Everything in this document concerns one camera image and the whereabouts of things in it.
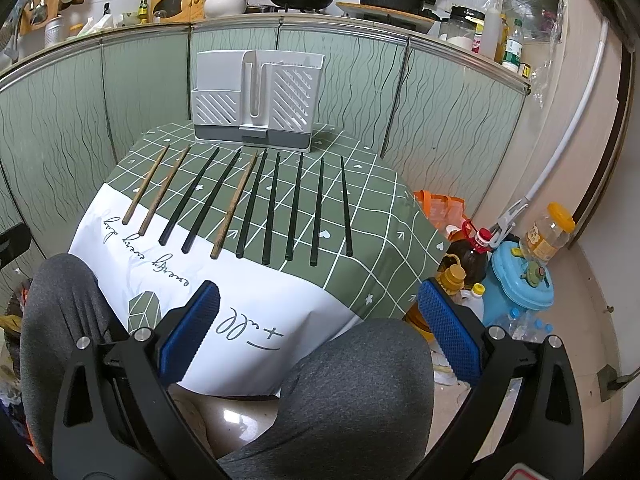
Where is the clear jar black lid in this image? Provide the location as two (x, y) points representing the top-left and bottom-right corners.
(438, 6), (485, 51)

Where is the white bowl stack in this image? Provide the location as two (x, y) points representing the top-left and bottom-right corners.
(203, 0), (256, 20)

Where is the green checkered tablecloth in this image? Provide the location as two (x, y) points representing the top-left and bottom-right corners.
(70, 122), (448, 396)

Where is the white pipe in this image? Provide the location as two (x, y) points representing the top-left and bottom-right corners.
(523, 18), (608, 205)

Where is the white squeeze bottle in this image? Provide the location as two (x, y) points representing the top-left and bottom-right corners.
(478, 8), (502, 60)

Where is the green label bottle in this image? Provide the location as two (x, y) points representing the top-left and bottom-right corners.
(501, 18), (523, 74)

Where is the white utensil holder caddy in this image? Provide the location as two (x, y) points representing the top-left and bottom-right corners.
(191, 50), (324, 153)

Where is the yellow lid plastic jar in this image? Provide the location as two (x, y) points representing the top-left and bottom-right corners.
(520, 202), (576, 266)

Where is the wooden chopstick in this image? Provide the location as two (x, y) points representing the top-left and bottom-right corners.
(210, 153), (258, 259)
(122, 144), (170, 226)
(138, 145), (191, 236)

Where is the yellow microwave oven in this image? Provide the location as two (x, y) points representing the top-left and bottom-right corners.
(150, 0), (205, 23)

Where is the orange plastic bag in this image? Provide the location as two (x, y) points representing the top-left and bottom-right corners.
(413, 190), (466, 237)

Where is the dark soy sauce bottle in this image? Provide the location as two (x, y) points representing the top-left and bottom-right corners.
(447, 220), (491, 289)

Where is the black chopstick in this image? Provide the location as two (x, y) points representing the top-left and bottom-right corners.
(285, 153), (304, 261)
(181, 148), (242, 254)
(340, 156), (354, 257)
(158, 148), (219, 246)
(309, 157), (324, 266)
(235, 150), (268, 259)
(262, 153), (281, 266)

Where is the wooden cutting board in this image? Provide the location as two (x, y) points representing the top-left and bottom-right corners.
(336, 1), (437, 32)

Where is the grey trouser left leg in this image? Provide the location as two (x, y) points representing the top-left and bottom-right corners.
(20, 254), (128, 462)

